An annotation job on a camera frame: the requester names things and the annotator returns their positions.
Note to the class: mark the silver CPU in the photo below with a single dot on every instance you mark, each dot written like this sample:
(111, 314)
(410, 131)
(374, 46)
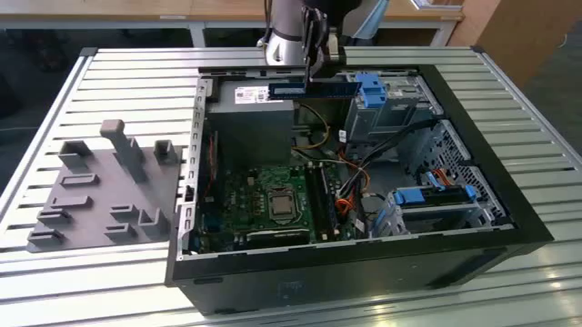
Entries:
(280, 206)

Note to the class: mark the black RAM slot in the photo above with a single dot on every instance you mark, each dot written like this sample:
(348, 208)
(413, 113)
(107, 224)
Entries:
(315, 201)

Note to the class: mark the grey metal drive cage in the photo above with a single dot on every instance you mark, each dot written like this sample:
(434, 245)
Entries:
(399, 116)

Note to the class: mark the wooden cabinet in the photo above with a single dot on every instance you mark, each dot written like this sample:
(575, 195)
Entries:
(514, 34)

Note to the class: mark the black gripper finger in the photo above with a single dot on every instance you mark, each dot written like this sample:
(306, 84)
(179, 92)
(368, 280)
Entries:
(335, 47)
(314, 41)

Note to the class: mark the green motherboard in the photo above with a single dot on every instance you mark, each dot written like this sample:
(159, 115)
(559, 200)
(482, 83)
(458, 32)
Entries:
(240, 204)

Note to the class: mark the black table corner cap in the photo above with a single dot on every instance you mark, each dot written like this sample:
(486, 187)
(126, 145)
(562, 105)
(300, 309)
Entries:
(477, 49)
(87, 51)

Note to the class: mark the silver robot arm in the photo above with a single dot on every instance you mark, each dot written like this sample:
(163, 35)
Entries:
(284, 30)

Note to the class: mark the wooden desk white frame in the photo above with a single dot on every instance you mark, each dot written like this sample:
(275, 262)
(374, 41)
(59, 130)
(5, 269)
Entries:
(91, 8)

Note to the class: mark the black graphics card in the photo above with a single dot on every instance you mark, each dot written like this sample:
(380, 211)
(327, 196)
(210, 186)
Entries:
(276, 236)

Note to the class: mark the round grey speaker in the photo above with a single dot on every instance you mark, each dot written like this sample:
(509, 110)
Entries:
(374, 203)

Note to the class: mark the grey metal disk bay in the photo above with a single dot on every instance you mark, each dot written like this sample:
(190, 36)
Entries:
(399, 223)

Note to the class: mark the grey parts rack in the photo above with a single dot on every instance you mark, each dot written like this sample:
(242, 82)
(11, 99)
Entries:
(91, 218)

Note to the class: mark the black PC case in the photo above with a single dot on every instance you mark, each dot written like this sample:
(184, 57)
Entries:
(363, 272)

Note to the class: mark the blue RAM stick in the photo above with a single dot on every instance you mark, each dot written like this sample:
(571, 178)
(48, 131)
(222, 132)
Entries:
(291, 91)

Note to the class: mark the hard disk in blue carrier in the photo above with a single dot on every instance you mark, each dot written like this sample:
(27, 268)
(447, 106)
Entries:
(411, 197)

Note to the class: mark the grey power supply unit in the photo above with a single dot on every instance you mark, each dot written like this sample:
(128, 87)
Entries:
(250, 129)

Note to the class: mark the blue drive latch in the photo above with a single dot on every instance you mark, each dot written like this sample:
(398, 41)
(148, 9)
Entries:
(370, 90)

